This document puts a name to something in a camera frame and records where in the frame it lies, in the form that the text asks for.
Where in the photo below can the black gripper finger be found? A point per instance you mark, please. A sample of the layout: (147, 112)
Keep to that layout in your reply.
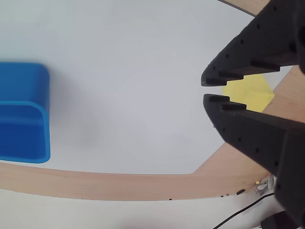
(250, 131)
(262, 43)

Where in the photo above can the yellow cube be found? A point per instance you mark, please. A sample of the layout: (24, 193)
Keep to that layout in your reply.
(255, 93)

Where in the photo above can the white rectangular board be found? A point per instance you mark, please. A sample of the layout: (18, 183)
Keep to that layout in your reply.
(124, 83)

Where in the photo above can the blue rectangular bin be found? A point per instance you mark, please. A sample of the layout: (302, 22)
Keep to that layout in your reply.
(21, 114)

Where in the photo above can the clear plastic scrap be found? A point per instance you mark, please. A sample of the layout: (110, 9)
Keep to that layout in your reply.
(264, 184)

